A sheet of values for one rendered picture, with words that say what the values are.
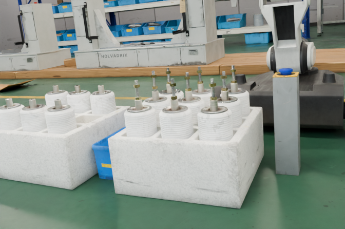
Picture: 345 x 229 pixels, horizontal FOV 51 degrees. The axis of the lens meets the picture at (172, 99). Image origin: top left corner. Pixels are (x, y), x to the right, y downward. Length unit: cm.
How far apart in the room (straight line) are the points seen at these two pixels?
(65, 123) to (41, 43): 316
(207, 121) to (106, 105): 54
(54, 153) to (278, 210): 70
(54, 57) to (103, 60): 91
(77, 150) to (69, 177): 9
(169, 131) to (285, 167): 39
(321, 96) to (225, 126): 57
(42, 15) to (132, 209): 357
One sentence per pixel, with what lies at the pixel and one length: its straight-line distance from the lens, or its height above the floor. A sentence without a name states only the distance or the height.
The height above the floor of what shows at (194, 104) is 25.
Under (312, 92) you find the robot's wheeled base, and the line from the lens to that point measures 149.
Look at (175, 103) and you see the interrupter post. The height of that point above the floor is 27.
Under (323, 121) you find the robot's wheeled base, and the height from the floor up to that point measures 8.
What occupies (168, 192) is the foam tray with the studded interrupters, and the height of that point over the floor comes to 2.
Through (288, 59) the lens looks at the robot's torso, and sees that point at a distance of 169.
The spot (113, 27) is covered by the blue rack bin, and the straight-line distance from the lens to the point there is 732.
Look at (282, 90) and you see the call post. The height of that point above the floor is 27.
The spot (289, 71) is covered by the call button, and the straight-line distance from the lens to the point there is 114.
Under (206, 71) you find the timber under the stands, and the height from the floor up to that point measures 4.
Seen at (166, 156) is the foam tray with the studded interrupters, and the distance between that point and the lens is 103.
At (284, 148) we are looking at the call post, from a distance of 119.
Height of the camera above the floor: 51
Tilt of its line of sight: 13 degrees down
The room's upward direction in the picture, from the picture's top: 5 degrees counter-clockwise
